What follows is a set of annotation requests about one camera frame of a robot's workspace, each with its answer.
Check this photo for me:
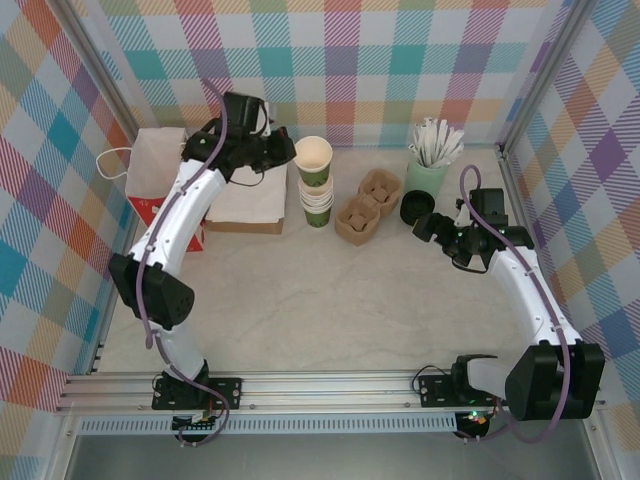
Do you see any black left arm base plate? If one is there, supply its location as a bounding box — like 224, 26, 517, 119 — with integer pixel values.
152, 375, 245, 411

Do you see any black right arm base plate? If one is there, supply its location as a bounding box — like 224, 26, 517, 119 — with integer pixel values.
417, 373, 457, 409

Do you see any perforated metal cable tray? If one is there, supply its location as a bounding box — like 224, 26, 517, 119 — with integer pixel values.
77, 417, 459, 435

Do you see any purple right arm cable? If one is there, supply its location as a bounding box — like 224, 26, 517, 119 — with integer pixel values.
452, 164, 576, 446

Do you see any white paper napkin stack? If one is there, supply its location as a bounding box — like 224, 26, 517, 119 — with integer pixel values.
204, 162, 290, 224

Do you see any red and white paper bag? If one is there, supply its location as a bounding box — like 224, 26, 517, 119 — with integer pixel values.
96, 127, 209, 254

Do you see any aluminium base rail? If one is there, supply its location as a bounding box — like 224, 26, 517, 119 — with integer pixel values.
54, 369, 609, 414

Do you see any brown pulp cup carrier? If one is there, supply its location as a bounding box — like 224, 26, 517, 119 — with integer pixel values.
333, 168, 404, 249

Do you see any brown cardboard napkin box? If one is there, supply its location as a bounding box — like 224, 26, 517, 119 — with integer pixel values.
204, 217, 286, 235

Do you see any aluminium side rail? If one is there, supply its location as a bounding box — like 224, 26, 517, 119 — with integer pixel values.
92, 149, 154, 374
499, 147, 571, 351

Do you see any aluminium frame post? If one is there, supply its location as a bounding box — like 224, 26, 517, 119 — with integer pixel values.
59, 0, 156, 164
499, 0, 599, 156

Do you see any mint green stick holder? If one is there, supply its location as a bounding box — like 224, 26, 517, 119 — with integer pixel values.
404, 157, 450, 202

